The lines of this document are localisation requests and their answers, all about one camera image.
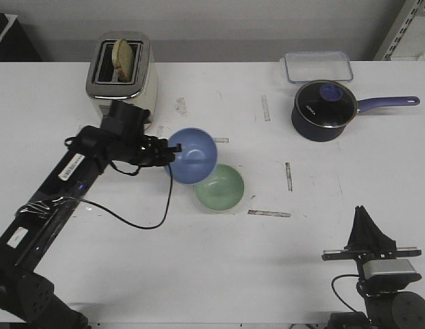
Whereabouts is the glass pot lid blue knob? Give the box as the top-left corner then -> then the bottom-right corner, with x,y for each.
295,80 -> 357,128

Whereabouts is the clear plastic food container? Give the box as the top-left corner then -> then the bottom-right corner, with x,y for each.
283,51 -> 354,84

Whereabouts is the dark blue saucepan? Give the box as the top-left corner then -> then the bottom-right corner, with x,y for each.
291,91 -> 420,142

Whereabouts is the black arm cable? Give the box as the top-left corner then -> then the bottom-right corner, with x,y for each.
330,273 -> 363,315
63,136 -> 175,230

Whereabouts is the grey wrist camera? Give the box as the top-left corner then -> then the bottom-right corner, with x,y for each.
363,259 -> 417,280

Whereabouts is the grey metal shelf upright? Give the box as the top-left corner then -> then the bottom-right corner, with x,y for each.
373,1 -> 425,61

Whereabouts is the blue bowl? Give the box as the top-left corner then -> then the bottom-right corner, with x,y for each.
165,127 -> 218,184

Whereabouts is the green bowl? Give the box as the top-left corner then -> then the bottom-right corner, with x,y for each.
194,164 -> 245,211

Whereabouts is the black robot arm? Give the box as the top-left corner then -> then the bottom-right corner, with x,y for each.
0,101 -> 182,328
321,206 -> 425,328

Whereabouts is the cream and chrome toaster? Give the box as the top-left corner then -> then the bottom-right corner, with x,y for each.
86,31 -> 158,129

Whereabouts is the toast slice in toaster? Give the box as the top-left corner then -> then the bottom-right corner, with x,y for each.
111,38 -> 134,82

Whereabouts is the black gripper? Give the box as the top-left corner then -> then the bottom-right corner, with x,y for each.
130,136 -> 182,168
321,206 -> 422,298

